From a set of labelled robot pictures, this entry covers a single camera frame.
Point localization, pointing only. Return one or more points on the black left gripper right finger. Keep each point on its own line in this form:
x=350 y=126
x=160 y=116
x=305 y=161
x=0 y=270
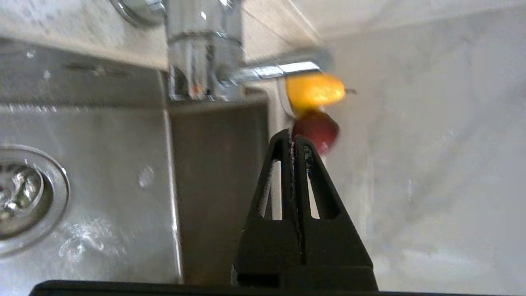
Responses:
x=333 y=246

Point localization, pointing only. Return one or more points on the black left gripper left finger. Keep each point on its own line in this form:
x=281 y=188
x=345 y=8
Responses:
x=263 y=246

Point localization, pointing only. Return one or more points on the chrome faucet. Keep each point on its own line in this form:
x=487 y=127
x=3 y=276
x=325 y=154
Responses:
x=205 y=49

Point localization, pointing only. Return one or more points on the stainless steel sink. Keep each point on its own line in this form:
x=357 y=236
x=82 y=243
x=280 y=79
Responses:
x=123 y=164

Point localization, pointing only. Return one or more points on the round metal sink drain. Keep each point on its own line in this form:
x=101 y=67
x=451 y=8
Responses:
x=20 y=197

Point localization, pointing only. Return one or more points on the dark red apple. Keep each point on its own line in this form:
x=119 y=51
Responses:
x=318 y=129

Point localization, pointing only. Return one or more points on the white fruit dish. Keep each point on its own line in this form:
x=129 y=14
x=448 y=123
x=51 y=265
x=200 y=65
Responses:
x=283 y=98

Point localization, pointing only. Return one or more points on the yellow pear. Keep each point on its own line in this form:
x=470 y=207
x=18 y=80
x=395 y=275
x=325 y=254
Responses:
x=314 y=90

